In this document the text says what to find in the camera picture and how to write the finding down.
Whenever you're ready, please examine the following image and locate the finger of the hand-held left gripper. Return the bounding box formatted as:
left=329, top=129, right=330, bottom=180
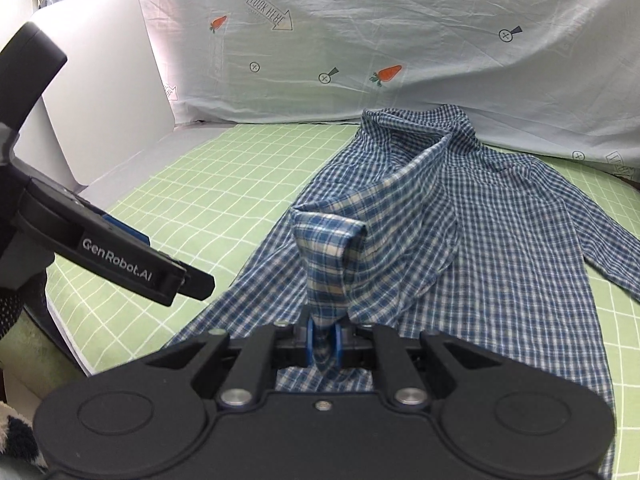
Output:
left=176, top=261, right=217, bottom=302
left=100, top=213, right=182, bottom=267

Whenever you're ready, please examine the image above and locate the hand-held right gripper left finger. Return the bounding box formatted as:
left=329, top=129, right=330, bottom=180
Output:
left=145, top=317, right=317, bottom=411

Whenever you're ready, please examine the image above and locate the blue plaid shirt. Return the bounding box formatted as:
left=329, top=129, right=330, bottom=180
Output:
left=165, top=104, right=640, bottom=480

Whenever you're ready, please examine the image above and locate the white board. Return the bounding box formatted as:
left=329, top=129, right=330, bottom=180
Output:
left=10, top=0, right=177, bottom=197

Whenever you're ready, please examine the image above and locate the grey carrot print cloth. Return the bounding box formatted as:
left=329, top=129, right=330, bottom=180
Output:
left=37, top=0, right=640, bottom=182

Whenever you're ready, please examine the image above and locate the striped dark white cloth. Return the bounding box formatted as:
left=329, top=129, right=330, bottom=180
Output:
left=0, top=400, right=40, bottom=472

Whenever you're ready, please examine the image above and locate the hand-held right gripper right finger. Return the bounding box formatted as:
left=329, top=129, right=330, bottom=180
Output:
left=334, top=322, right=502, bottom=411

